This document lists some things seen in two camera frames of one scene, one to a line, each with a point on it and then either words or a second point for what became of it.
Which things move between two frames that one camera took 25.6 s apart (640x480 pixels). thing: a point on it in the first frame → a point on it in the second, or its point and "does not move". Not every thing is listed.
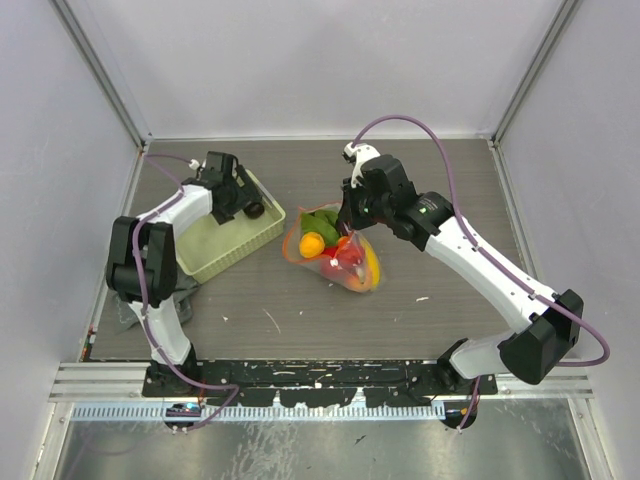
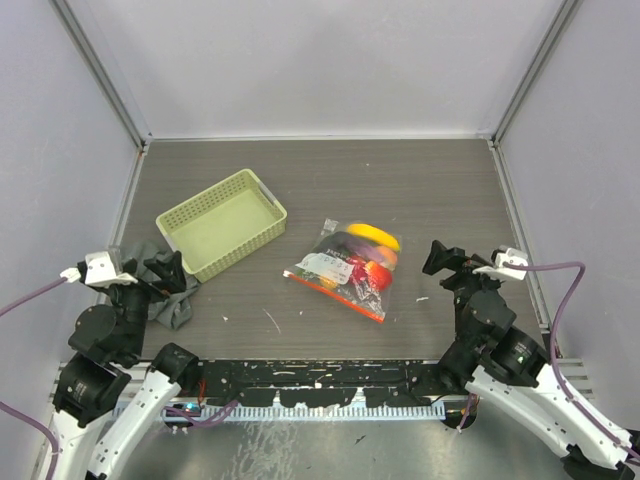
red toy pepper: (348, 254) → (358, 272)
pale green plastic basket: (206, 248) does not move
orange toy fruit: (359, 283) → (389, 257)
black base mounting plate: (321, 383) does not move
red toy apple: (334, 267) → (380, 276)
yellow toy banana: (374, 264) → (374, 233)
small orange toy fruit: (311, 244) → (327, 282)
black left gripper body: (238, 197) → (133, 299)
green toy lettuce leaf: (323, 222) → (307, 274)
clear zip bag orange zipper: (315, 239) → (354, 263)
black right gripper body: (362, 210) → (463, 280)
